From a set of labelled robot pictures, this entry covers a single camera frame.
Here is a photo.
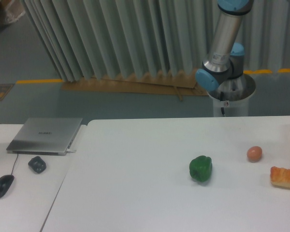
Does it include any flat brown cardboard sheet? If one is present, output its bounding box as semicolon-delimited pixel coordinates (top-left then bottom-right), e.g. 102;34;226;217
61;73;207;101

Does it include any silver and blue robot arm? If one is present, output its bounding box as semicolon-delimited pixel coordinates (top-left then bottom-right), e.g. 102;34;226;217
195;0;254;91

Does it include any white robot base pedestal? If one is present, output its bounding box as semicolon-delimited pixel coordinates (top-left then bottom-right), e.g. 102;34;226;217
208;74;256;117

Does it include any black computer mouse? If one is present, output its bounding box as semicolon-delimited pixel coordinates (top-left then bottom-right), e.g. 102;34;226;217
0;174;15;198

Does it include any white usb plug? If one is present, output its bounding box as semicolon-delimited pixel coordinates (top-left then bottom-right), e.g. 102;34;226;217
66;149;76;153

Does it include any brown egg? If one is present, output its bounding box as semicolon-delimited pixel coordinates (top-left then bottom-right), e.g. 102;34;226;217
246;146;262;162

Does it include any green bell pepper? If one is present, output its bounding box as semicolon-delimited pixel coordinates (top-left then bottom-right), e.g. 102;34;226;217
189;155;213;182

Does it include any orange bread loaf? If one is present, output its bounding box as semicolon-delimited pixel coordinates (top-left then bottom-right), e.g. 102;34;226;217
270;166;290;189

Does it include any pale green pleated curtain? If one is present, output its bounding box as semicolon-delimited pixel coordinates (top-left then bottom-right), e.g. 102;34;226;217
22;0;290;82

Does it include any small black controller device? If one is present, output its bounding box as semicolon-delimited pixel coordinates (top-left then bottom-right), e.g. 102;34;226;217
28;156;47;174

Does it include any silver closed laptop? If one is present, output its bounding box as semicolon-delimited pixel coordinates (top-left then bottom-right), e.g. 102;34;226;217
6;117;83;155

